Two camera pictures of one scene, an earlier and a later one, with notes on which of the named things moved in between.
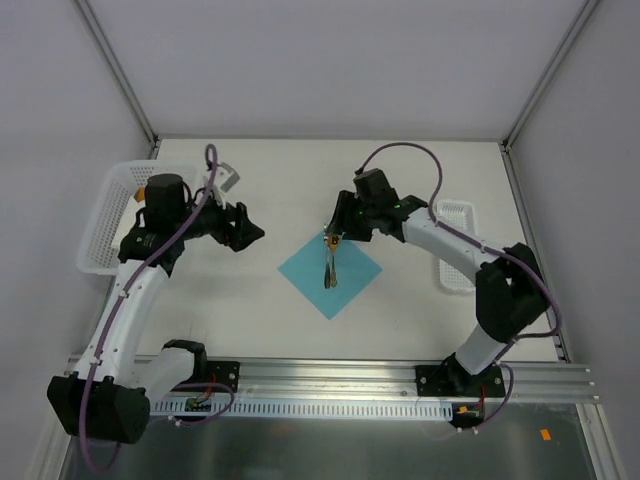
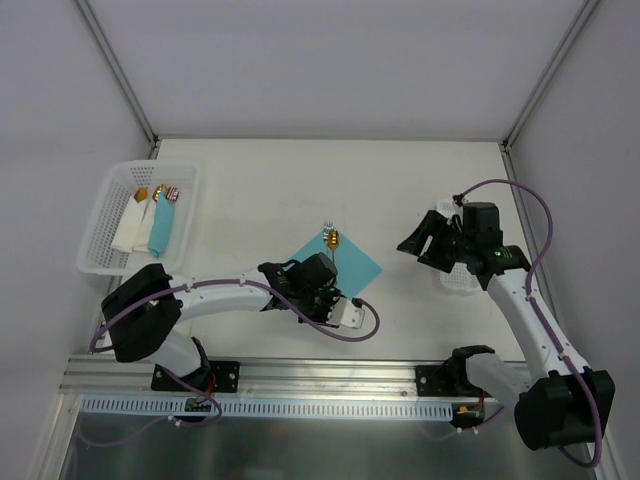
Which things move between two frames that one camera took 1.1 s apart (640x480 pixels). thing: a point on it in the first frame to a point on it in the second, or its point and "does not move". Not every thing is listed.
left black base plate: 217,371 does not move
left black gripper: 236,226 to 320,304
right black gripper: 344,217 to 437,245
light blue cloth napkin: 355,268 does not move
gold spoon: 334,242 does not move
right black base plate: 458,381 does not move
